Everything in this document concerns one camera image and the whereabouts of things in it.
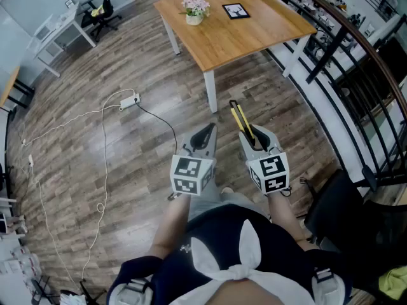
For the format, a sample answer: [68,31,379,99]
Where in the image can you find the pink flowers in white pot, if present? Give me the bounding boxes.
[178,0,211,26]

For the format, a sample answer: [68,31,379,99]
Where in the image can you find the white cable with adapters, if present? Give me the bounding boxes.
[17,104,123,294]

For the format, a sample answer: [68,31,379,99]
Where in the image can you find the wooden table with white legs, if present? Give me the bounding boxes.
[153,0,318,114]

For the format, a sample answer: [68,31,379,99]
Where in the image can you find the white power strip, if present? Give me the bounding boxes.
[118,93,141,111]

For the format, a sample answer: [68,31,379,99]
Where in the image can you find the black padded chair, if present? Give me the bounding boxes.
[300,168,407,295]

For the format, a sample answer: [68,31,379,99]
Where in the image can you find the black power cable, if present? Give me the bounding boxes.
[134,99,178,156]

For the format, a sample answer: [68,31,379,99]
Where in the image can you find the grey shorts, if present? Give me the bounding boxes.
[186,173,272,222]

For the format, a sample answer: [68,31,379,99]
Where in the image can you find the white desk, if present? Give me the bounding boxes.
[26,1,97,78]

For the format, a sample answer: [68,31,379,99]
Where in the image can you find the navy top with white bow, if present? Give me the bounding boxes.
[106,203,354,305]

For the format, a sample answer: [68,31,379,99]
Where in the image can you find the black office chair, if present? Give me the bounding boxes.
[80,0,123,43]

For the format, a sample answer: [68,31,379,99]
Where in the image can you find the black folding stand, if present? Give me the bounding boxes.
[30,274,107,305]

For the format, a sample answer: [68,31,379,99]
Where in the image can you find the yellow black utility knife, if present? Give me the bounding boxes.
[229,99,256,148]

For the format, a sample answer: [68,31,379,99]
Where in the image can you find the person's left forearm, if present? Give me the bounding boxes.
[148,191,192,261]

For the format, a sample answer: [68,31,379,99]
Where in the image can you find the black framed deer picture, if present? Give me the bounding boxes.
[221,3,251,20]

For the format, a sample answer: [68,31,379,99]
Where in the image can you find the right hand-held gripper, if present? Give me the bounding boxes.
[238,124,291,196]

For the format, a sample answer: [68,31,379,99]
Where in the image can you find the long white looped cable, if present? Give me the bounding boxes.
[81,88,137,281]

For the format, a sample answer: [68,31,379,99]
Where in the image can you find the black railing with wooden handrail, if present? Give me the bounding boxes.
[254,0,407,192]

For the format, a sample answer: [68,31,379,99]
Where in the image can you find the person's right forearm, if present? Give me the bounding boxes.
[266,191,312,251]

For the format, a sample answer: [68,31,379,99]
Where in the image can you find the yellow green cloth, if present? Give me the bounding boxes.
[378,265,407,301]

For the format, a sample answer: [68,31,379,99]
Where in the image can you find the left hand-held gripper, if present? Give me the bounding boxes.
[169,122,219,197]

